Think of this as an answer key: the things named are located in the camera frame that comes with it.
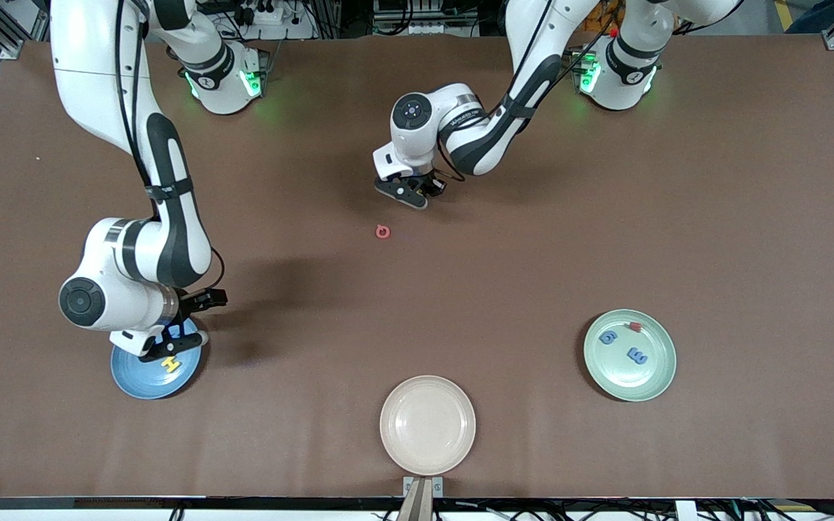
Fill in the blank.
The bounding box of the blue plate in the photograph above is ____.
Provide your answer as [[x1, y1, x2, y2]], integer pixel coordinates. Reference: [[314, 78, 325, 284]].
[[111, 318, 203, 400]]

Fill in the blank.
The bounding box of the beige plate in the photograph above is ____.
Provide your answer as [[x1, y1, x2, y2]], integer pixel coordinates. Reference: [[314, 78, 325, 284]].
[[379, 375, 477, 476]]

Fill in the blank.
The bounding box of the green plate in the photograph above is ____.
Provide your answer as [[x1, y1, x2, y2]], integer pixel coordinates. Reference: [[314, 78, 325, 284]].
[[583, 309, 677, 402]]

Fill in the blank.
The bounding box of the white power strip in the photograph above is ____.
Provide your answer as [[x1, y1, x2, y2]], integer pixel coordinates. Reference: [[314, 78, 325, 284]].
[[232, 0, 295, 26]]

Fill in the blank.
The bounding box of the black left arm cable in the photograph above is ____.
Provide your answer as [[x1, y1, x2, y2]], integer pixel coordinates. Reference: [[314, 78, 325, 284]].
[[435, 0, 617, 187]]

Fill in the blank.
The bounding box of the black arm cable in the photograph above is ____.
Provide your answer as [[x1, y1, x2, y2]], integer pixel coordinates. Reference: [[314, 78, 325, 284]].
[[114, 0, 227, 290], [435, 0, 617, 187]]

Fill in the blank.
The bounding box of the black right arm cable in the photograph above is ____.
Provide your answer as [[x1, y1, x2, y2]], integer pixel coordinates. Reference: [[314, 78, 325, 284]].
[[114, 0, 227, 290]]

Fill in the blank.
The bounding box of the black table edge rail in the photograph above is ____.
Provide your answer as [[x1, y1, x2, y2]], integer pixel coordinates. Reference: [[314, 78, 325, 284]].
[[0, 496, 834, 512]]

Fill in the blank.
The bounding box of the metal mount bracket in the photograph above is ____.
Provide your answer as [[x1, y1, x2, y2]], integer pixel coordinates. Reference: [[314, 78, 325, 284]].
[[403, 475, 445, 521]]

